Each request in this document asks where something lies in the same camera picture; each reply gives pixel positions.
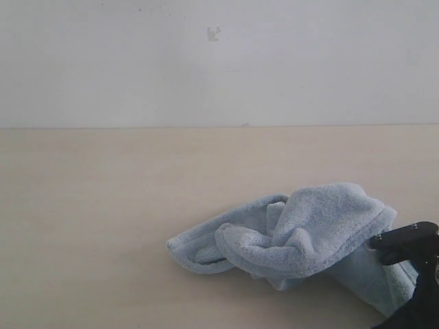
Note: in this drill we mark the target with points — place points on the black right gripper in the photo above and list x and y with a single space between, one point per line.
416 245

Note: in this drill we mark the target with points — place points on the light blue fleece towel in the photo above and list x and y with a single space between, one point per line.
286 239

